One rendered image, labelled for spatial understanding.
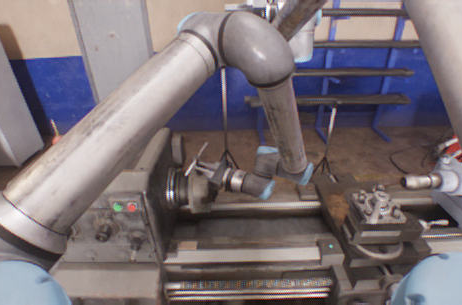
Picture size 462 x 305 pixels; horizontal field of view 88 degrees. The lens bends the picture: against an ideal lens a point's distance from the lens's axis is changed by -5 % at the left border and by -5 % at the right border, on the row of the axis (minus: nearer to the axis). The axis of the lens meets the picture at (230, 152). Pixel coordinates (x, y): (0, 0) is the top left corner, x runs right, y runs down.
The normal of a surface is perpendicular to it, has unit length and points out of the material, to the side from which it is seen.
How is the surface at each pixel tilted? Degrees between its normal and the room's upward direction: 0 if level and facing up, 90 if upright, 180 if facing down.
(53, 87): 90
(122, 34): 90
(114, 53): 90
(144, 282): 32
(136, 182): 45
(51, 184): 52
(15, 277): 5
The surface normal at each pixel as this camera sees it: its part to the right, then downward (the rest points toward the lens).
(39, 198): 0.40, -0.21
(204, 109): 0.00, 0.50
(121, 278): -0.02, -0.47
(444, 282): -0.11, -0.85
